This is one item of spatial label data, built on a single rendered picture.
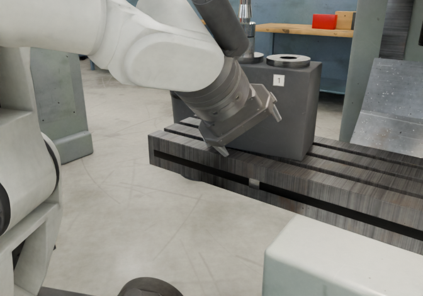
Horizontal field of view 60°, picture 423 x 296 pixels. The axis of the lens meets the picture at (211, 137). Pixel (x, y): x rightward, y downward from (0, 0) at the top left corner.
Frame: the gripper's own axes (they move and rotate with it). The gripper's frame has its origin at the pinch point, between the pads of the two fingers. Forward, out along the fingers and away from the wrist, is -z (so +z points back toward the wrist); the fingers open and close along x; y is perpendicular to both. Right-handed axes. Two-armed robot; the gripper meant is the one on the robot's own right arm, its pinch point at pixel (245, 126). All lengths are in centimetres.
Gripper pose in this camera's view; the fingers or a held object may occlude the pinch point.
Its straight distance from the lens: 60.8
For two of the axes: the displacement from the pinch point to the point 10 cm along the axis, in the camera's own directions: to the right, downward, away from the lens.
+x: 8.2, -5.6, -1.3
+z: -4.0, -4.0, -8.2
